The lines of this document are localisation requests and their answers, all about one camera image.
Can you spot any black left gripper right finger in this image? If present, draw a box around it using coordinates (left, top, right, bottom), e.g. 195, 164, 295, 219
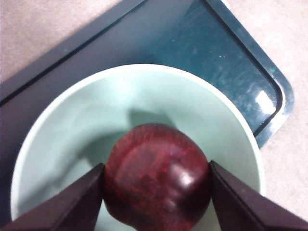
210, 160, 308, 231

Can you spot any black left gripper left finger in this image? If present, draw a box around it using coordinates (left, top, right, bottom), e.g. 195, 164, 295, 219
0, 163, 105, 231

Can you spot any teal ribbed bowl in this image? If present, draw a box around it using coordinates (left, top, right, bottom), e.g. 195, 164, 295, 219
10, 64, 266, 231

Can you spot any dark purple plum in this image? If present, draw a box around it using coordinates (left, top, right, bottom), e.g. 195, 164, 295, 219
103, 123, 212, 231

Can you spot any black rectangular tray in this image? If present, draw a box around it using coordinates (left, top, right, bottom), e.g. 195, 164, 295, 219
0, 0, 295, 228

